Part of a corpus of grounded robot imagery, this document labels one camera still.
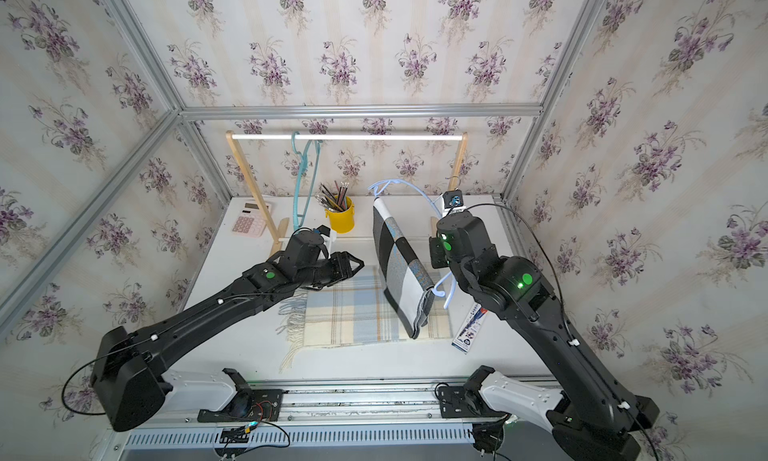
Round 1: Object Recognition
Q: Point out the light blue clothes hanger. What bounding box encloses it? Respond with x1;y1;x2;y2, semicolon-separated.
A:
367;177;458;311

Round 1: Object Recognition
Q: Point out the black white checkered scarf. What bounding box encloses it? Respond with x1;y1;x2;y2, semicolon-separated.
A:
372;197;435;339

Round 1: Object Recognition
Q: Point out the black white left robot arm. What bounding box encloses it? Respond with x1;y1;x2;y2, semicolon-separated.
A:
90;228;365;432

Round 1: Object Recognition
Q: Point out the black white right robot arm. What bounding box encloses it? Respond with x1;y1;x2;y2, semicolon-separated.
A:
436;211;660;460

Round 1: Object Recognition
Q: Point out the blue cream plaid scarf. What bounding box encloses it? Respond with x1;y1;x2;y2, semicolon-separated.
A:
275;265;454;372

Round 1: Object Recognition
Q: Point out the teal clothes hanger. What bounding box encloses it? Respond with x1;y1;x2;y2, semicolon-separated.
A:
291;131;323;231

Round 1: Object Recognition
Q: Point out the yellow pencil bucket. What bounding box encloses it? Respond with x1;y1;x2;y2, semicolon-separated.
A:
325;197;355;234

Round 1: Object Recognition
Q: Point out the bunch of pencils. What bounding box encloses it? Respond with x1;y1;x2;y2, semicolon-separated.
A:
320;183;349;213

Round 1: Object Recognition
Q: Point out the wooden clothes rack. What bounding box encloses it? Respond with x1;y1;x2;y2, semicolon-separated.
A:
225;130;469;258

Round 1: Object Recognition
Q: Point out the pink calculator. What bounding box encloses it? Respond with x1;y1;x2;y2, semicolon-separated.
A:
231;202;267;238

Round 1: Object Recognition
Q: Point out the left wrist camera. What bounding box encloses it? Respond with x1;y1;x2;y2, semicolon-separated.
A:
315;225;337;253

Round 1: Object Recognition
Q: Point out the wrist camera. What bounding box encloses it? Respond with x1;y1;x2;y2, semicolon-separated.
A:
315;225;337;253
441;189;465;217

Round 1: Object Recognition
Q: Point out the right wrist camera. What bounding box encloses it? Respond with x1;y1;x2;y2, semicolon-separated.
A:
441;189;465;217

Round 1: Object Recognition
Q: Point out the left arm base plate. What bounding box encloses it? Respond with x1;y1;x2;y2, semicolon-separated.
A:
197;389;284;423

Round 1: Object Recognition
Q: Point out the aluminium frame rail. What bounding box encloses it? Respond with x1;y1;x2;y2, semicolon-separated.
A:
107;376;607;429

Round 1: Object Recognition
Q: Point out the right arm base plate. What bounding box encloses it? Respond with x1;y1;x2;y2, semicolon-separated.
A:
433;383;501;419

